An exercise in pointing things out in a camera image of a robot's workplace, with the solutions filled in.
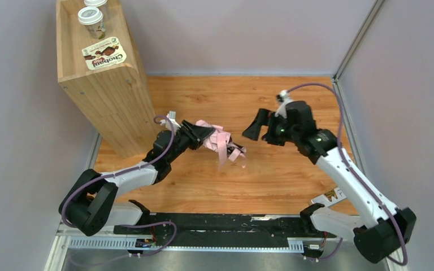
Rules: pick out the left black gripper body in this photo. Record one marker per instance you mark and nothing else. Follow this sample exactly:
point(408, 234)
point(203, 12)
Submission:
point(187, 134)

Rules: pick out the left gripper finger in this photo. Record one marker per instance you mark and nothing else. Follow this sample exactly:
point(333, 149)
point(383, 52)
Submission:
point(199, 135)
point(189, 126)

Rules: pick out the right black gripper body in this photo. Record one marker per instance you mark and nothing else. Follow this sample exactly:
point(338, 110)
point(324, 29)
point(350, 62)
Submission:
point(270, 127)

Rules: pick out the pink folding umbrella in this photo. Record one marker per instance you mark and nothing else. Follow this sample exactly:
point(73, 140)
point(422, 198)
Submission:
point(222, 143)

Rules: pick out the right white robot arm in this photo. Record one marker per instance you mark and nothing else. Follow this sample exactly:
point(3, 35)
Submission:
point(380, 227)

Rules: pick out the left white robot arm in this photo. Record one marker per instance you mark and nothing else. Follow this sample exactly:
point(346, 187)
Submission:
point(90, 204)

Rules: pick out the wooden shelf box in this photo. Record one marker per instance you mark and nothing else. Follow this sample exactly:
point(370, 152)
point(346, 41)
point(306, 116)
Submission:
point(115, 99)

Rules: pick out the white logo label plate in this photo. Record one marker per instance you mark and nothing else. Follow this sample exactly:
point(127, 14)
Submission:
point(330, 198)

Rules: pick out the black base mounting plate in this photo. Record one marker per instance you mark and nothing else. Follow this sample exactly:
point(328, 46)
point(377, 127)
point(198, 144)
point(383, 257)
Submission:
point(225, 230)

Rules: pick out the Chobani yogurt container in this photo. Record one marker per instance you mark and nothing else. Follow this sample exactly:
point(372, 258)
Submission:
point(104, 54)

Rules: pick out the paper cup with white lid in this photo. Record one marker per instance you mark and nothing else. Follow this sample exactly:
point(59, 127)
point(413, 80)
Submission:
point(92, 19)

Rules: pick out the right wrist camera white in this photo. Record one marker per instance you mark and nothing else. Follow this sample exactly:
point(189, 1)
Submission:
point(283, 98)

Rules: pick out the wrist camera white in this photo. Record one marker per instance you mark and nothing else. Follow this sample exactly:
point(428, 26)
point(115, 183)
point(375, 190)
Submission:
point(171, 123)
point(283, 98)

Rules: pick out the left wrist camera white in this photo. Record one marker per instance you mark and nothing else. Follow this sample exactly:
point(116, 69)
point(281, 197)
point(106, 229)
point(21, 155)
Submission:
point(171, 123)

